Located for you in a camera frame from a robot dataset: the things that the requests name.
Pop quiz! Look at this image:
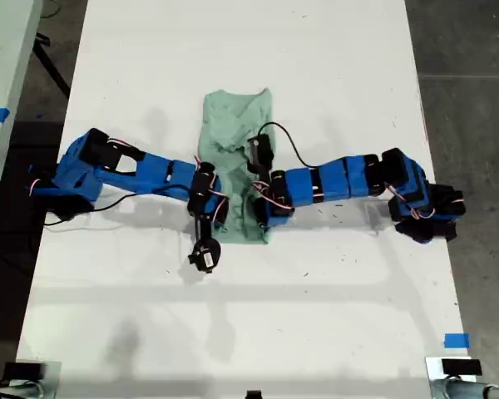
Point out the pale green T-shirt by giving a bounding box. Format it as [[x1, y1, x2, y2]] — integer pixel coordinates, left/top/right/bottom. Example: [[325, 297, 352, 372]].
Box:
[[197, 86, 275, 246]]

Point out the black stand leg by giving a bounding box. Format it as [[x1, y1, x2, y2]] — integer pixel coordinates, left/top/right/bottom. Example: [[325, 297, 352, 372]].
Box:
[[32, 35, 72, 100]]

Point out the pale side table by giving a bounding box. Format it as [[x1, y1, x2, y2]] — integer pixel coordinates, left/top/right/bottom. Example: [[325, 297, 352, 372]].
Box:
[[0, 0, 45, 246]]

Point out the grey metal pipe clamp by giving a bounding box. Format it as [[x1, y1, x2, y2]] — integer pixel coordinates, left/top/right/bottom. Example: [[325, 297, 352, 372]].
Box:
[[430, 376, 499, 399]]

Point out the black camera stalk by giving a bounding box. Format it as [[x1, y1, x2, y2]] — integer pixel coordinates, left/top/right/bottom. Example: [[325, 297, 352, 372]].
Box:
[[194, 215, 212, 246], [247, 160, 274, 182]]

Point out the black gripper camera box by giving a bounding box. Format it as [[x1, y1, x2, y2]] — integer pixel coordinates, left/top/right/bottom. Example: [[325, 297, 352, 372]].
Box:
[[247, 132, 275, 167], [187, 237, 222, 274]]

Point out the black camera cable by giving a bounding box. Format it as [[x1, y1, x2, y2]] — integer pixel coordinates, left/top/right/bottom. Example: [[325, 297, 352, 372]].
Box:
[[259, 121, 318, 170], [43, 193, 139, 228]]

